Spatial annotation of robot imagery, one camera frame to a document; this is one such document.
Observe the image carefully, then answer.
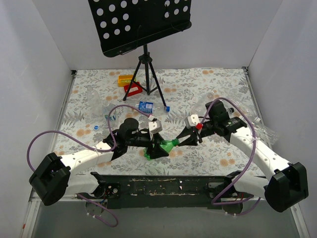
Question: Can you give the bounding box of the clear bottle lemon label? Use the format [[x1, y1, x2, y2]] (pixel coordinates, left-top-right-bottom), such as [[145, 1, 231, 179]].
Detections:
[[102, 101, 117, 122]]

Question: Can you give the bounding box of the floral patterned table mat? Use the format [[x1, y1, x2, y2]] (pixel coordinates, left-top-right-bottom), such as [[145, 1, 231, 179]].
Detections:
[[53, 68, 255, 176]]

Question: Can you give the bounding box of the clear bottle blue label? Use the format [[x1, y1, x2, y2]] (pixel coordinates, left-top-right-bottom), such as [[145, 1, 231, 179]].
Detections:
[[131, 101, 170, 115]]

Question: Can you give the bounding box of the yellow plastic box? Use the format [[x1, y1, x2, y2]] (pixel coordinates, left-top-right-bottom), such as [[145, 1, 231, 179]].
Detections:
[[117, 74, 133, 87]]

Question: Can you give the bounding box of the clear bottle white cap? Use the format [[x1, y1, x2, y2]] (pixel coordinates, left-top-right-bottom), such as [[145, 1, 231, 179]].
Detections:
[[86, 85, 103, 116]]

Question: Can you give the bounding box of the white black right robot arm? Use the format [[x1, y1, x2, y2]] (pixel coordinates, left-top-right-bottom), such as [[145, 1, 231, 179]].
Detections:
[[177, 97, 309, 212]]

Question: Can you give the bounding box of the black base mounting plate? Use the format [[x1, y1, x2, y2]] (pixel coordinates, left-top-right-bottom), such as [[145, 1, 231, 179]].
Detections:
[[79, 175, 256, 213]]

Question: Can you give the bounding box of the aluminium frame rail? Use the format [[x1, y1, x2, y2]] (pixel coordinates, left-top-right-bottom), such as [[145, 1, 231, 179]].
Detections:
[[19, 66, 310, 238]]

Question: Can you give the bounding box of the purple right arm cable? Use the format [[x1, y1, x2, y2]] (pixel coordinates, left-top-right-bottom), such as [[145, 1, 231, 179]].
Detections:
[[199, 97, 262, 216]]

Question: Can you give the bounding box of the black perforated music stand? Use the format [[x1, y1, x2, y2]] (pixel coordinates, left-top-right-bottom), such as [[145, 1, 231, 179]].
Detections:
[[88, 0, 192, 95]]

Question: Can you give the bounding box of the green plastic bottle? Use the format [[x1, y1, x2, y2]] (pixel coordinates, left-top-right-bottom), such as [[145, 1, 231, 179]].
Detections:
[[144, 139, 179, 160]]

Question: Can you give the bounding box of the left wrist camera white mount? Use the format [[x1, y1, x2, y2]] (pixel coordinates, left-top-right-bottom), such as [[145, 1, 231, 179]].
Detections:
[[148, 115, 162, 134]]

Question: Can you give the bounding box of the small clear bottle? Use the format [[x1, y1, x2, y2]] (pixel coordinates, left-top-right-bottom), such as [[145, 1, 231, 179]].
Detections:
[[190, 92, 214, 117]]

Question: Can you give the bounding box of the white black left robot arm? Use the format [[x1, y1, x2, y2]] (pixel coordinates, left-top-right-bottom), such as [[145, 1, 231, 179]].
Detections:
[[29, 118, 168, 206]]

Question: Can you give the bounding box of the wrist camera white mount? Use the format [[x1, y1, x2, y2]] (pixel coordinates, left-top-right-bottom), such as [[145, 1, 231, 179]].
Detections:
[[185, 114, 203, 130], [148, 115, 162, 134]]

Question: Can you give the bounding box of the red plastic box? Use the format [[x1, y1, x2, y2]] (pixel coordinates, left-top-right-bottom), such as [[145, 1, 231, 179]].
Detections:
[[127, 82, 143, 97]]

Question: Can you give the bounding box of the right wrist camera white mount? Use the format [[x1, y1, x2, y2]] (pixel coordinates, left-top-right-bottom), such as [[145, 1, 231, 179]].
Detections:
[[185, 114, 203, 130]]

